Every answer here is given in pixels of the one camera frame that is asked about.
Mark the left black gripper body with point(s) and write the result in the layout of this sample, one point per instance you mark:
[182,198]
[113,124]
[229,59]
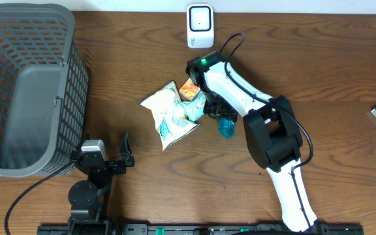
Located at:
[113,167]

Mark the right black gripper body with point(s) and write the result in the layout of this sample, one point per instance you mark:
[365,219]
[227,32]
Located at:
[216,106]

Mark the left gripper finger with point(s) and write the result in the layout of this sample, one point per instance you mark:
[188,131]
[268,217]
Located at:
[85,137]
[125,149]

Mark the teal wet wipes packet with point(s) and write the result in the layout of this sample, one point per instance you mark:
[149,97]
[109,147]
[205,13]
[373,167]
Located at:
[194,109]

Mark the teal Listerine mouthwash bottle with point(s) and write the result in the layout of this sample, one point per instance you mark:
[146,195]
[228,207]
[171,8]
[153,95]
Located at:
[226,127]

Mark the small orange box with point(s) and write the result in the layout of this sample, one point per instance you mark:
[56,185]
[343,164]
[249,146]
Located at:
[189,90]

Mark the cream snack bag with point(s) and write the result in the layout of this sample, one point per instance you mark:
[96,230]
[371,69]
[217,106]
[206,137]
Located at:
[171,121]

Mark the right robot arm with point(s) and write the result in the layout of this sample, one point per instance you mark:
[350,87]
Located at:
[273,135]

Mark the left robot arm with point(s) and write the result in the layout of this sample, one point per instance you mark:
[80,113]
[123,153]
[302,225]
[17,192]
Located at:
[89,198]

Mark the white barcode scanner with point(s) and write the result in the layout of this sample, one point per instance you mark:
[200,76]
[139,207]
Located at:
[200,26]

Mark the grey plastic mesh basket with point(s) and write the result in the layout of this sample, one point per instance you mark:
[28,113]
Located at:
[43,90]

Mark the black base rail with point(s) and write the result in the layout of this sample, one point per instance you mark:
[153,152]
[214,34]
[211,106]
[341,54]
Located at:
[143,229]

